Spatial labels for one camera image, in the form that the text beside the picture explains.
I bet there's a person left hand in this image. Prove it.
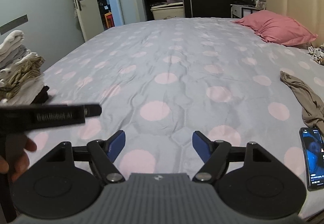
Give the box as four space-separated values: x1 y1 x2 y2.
1 134 37 182

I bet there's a beige padded headboard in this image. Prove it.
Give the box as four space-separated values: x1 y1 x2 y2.
266 0 324 47

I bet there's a polka dot bed sheet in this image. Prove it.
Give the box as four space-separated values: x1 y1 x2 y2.
27 17 324 217

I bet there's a white bedside table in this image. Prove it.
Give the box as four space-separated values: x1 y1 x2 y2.
231 0 266 18

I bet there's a taupe thin garment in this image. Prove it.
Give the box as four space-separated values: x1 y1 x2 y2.
280 71 324 136

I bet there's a cream storage box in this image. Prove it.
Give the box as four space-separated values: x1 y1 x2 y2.
150 2 185 20

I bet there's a grey wall plate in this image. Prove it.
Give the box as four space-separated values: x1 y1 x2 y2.
0 15 28 35

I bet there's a striped olive shirt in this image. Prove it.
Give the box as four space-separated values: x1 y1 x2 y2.
1 52 45 100

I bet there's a patterned black white cloth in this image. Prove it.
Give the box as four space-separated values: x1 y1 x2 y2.
308 44 324 66

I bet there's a folded white clothes stack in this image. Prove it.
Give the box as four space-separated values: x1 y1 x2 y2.
1 30 45 106

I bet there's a smartphone with lit screen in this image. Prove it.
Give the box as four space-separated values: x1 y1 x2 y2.
299 127 324 191

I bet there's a pink pillow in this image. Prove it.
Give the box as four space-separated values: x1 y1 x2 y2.
234 10 318 46

